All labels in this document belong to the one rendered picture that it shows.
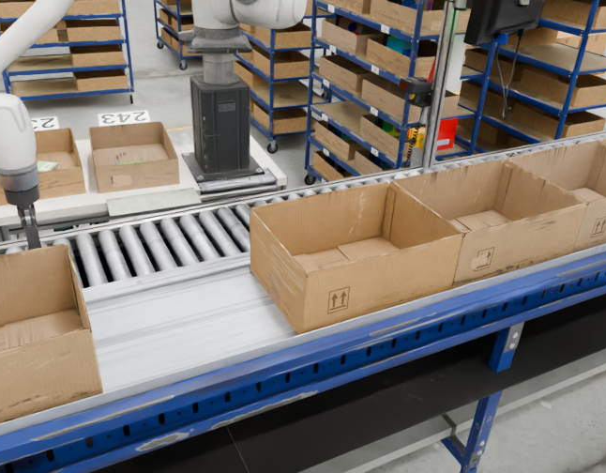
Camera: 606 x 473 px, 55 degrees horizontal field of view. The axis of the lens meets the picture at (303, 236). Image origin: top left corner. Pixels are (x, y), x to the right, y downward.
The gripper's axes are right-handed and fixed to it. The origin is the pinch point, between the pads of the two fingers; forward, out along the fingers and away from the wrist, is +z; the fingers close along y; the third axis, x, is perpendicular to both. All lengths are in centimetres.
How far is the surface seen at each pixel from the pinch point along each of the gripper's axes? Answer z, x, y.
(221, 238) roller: 11, -52, 7
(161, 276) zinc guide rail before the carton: -3.5, -25.5, -25.5
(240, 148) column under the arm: 1, -74, 49
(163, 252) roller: 10.5, -33.1, 5.8
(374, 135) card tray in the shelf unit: 27, -167, 99
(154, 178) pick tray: 7, -42, 49
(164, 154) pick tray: 10, -52, 74
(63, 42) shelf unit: 31, -47, 360
